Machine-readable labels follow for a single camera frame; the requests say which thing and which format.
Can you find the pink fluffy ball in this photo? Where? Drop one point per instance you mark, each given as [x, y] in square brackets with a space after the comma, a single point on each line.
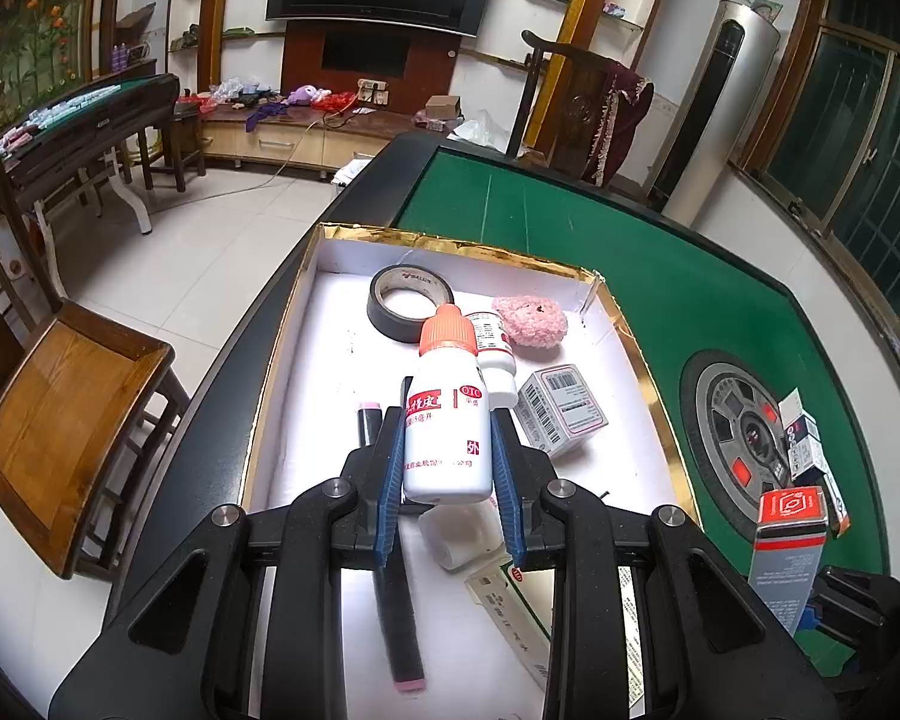
[531, 322]

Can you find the green framed window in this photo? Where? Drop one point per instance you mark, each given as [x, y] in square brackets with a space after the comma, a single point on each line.
[870, 150]

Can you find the small cardboard box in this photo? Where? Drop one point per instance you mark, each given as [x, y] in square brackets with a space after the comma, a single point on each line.
[442, 106]

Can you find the white plastic bag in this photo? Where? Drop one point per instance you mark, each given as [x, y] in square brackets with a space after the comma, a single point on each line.
[484, 127]

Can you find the white bottle red label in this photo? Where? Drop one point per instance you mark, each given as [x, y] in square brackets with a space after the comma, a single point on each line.
[495, 349]

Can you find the blue white medicine box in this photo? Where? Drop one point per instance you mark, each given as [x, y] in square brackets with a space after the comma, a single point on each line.
[802, 435]

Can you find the white orange box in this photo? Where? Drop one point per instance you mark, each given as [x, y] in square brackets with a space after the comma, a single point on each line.
[838, 506]

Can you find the plain white plastic bottle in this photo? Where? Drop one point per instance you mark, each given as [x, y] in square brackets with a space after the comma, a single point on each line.
[457, 536]

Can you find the silver tower air conditioner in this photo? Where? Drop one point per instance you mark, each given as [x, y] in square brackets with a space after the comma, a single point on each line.
[709, 127]

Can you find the dark tube pink end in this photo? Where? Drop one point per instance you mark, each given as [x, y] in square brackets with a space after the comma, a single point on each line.
[401, 630]

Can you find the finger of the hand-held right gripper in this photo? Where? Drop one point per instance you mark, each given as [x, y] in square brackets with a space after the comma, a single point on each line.
[847, 596]

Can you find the round metal table centre disc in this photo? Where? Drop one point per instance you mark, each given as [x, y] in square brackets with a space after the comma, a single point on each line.
[720, 420]

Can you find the wall power socket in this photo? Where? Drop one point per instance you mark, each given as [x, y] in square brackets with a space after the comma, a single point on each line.
[373, 90]

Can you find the dark red fringed cloth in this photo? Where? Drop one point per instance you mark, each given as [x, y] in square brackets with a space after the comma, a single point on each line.
[622, 120]

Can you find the dark mahjong table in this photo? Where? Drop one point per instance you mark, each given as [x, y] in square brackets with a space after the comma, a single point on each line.
[90, 120]

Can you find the brown wooden chair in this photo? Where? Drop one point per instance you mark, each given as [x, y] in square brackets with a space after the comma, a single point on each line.
[67, 420]

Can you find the flower wall painting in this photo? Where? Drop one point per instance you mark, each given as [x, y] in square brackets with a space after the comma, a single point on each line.
[30, 30]

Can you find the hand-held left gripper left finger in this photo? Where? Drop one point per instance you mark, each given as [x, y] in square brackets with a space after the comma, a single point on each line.
[390, 480]

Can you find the low wooden television cabinet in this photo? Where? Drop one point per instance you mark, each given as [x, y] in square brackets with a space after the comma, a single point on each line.
[285, 139]

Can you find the grey red small box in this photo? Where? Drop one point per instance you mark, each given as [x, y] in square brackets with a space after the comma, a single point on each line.
[787, 562]

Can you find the white bottle orange cap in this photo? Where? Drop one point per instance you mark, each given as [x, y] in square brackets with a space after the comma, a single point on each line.
[446, 427]

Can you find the purple plush toy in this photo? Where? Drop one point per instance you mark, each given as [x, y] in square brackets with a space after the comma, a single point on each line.
[307, 95]

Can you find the large white medicine box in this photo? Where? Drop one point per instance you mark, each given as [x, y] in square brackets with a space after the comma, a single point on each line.
[510, 607]

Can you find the dark wooden armchair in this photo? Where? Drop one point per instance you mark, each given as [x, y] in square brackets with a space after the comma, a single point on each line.
[562, 105]

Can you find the black tape roll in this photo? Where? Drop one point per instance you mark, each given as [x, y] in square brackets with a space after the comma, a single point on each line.
[427, 286]

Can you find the white tray box gold edge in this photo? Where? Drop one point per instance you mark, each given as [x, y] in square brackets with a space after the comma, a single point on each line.
[330, 360]

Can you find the small white barcode box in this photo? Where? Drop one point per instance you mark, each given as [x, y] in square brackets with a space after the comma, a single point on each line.
[562, 405]

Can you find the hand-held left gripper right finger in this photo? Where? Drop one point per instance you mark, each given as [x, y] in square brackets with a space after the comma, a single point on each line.
[506, 487]

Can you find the dark wooden stool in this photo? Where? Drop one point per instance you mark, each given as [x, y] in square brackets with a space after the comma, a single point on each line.
[184, 127]

